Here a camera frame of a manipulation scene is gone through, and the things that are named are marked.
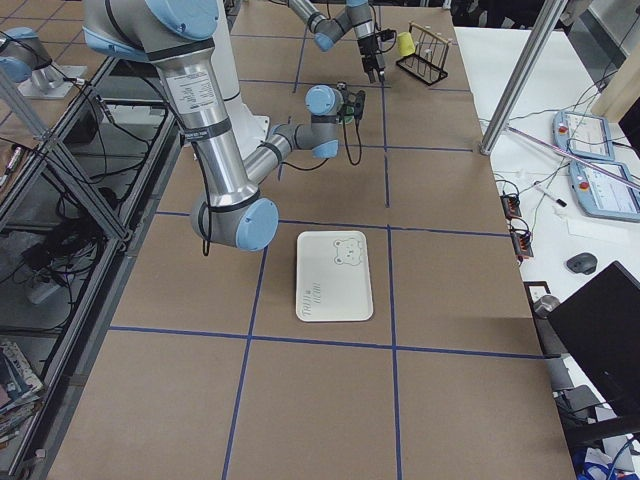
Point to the black marker pen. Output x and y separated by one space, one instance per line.
546 192

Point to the orange black connector box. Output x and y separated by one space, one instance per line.
511 205

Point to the teach pendant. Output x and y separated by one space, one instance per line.
583 135
601 196

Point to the upper teach pendant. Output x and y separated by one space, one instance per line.
583 135

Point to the black wire cup rack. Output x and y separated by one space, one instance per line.
428 63

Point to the black laptop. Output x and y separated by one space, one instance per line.
599 327

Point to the grey computer mouse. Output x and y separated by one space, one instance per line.
582 263

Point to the stack of magazines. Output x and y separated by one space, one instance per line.
21 390

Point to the aluminium frame post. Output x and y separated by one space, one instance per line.
536 41

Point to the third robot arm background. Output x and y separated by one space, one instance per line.
27 63

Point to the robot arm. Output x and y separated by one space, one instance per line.
188 44
356 16

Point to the lower teach pendant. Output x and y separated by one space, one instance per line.
601 196

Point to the light green plastic cup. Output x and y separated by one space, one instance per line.
347 113

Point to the yellow plastic cup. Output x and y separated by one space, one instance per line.
405 44

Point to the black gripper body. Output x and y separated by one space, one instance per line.
367 46
351 106

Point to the cream bear print tray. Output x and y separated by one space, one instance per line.
333 281

